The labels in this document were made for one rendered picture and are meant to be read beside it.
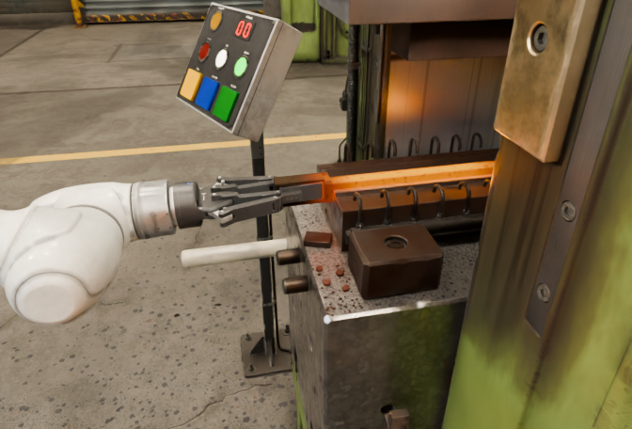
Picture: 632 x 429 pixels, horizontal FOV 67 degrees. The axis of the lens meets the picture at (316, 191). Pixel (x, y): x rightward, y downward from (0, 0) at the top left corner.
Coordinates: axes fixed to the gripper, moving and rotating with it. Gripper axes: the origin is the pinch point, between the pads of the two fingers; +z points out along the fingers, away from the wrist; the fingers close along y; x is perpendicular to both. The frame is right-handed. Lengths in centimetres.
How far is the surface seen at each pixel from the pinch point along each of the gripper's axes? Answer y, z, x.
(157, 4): -800, -100, -68
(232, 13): -61, -6, 19
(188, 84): -62, -20, 2
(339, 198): 3.5, 5.9, -0.7
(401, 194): 4.1, 16.2, -1.1
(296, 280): 9.3, -2.9, -11.3
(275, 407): -35, -8, -99
